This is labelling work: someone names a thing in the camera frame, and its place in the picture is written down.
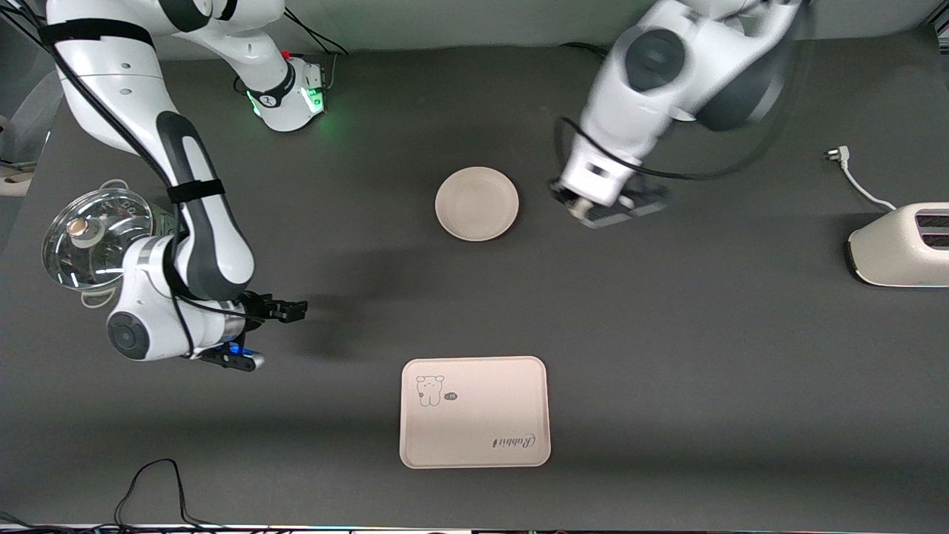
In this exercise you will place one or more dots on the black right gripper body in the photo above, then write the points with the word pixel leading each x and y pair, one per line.
pixel 257 306

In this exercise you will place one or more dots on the round beige plate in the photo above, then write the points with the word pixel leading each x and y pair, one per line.
pixel 477 203

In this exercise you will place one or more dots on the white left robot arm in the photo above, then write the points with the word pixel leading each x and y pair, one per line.
pixel 652 96

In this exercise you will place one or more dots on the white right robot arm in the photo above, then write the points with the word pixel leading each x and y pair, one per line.
pixel 207 252

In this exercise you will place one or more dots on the beige tray with bear print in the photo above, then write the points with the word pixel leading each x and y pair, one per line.
pixel 474 412

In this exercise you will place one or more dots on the pale green electric pot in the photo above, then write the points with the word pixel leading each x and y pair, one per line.
pixel 160 224

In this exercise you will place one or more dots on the cream toaster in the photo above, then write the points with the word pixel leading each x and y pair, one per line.
pixel 890 252

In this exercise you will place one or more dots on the beige object beside table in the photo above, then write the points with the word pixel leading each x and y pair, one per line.
pixel 15 180

